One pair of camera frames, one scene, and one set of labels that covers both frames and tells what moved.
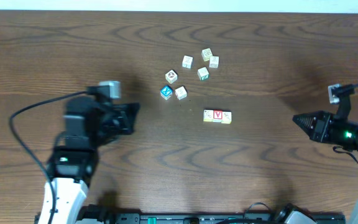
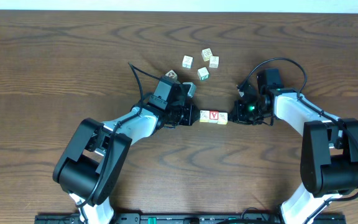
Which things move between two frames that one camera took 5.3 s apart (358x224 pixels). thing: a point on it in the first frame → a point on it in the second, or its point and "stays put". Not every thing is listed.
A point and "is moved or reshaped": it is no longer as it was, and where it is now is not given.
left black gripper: [119, 117] → [192, 121]
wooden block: [188, 61] stays put
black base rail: [91, 214] stays put
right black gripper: [322, 131] → [239, 116]
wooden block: [208, 115] is moved or reshaped
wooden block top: [206, 53] stays put
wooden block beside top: [214, 62] stays put
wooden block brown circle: [171, 76] stays put
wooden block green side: [203, 73] stays put
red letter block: [217, 116] is moved or reshaped
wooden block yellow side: [227, 117] is moved or reshaped
